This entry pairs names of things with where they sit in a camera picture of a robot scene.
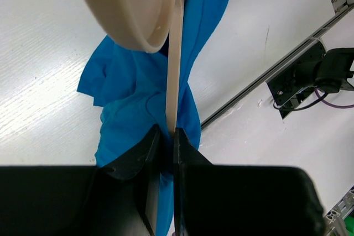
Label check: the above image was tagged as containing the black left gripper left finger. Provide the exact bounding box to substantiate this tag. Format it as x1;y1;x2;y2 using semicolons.
82;125;161;235

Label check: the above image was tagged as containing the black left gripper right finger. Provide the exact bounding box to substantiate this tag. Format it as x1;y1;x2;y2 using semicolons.
173;128;218;235

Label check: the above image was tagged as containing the blue t shirt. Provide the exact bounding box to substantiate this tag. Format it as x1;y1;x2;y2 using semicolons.
77;0;229;235

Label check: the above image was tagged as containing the beige plastic hanger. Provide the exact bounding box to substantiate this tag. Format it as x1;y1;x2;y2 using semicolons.
69;0;186;236

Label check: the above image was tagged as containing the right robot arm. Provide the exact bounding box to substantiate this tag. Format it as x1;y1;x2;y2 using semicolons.
293;48;353;94

